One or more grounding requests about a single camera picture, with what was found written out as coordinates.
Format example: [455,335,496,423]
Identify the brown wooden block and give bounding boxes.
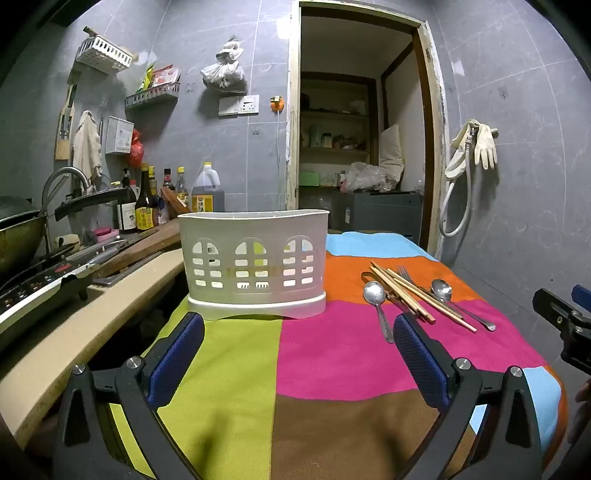
[160,187,190,217]

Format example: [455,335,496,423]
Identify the white shower hose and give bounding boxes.
[438,134,472,237]

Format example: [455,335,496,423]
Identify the pile of wooden chopsticks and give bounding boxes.
[369,261,478,333]

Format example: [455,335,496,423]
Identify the dark metal wok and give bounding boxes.
[0,196,49,278]

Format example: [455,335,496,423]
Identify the worn wooden door frame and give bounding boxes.
[286,0,455,264]

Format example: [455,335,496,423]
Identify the large cooking oil jug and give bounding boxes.
[191,161,226,213]

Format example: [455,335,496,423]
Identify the white wall basket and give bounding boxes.
[74,37,134,72]

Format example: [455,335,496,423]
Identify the red snack packet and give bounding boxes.
[152,67,182,86]

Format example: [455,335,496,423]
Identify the wooden shelf unit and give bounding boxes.
[299,74,379,188]

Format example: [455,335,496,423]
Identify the dark wine bottle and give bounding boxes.
[117,168,138,234]

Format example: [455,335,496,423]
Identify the wall switch panel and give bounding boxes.
[218,95,260,116]

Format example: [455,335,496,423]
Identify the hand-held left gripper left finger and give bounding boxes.
[53,311,206,480]

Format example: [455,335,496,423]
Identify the hanging beige towel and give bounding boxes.
[71,111,103,183]

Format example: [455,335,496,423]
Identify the grey cabinet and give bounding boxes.
[298,191,423,245]

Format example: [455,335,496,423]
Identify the kitchen knife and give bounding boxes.
[69,247,125,273]

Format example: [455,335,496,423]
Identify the metal wall shelf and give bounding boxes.
[124,83,180,110]

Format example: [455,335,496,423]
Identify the dark range hood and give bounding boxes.
[48,0,90,26]

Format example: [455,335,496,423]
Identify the black induction cooker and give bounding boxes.
[0,258,90,342]

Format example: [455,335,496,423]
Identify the white plastic utensil basket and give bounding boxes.
[178,209,331,320]

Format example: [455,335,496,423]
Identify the beige kitchen counter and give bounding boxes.
[0,249,190,450]

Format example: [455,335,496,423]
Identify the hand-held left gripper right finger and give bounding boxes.
[392,313,543,480]

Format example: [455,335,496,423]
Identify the crumpled clear plastic bag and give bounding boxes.
[344,161,393,193]

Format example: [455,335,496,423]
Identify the beige pillow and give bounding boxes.
[379,124,404,190]

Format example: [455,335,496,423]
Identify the metal spoon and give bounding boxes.
[430,279,497,332]
[363,281,395,344]

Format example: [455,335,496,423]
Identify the hanging clear plastic bag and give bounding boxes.
[201,37,247,93]

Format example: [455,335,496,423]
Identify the yellow label soy sauce bottle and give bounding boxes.
[135,165,160,230]

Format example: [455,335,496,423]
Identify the long wooden board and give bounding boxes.
[92,217,183,278]

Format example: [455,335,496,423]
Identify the cream rubber glove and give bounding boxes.
[475,122,498,171]
[445,119,481,178]

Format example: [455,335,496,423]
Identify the hanging wooden board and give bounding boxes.
[54,83,77,161]

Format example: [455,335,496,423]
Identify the red plastic bag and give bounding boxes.
[128,129,145,168]

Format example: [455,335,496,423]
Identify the metal kitchen faucet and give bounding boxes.
[41,167,93,252]

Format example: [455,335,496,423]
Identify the black pan handle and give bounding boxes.
[54,187,127,221]

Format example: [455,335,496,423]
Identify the colourful striped blanket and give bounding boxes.
[108,231,568,480]

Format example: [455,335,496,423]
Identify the metal fork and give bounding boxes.
[396,265,419,291]

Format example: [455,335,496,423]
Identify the white wall box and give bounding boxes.
[105,115,136,155]

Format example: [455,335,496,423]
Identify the person's right hand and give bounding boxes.
[573,381,591,444]

